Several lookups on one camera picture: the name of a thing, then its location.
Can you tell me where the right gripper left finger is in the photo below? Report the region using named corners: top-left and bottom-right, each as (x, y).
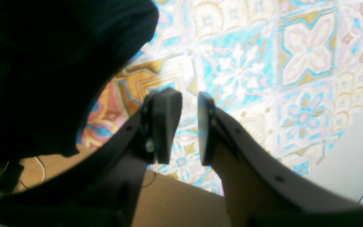
top-left (0, 88), bottom-right (182, 227)

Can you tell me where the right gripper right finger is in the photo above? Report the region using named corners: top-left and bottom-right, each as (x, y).
top-left (198, 92), bottom-right (363, 227)

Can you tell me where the black T-shirt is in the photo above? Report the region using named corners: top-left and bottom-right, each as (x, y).
top-left (0, 0), bottom-right (159, 162)

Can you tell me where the patterned tablecloth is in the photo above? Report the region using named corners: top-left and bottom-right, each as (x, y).
top-left (77, 0), bottom-right (363, 195)

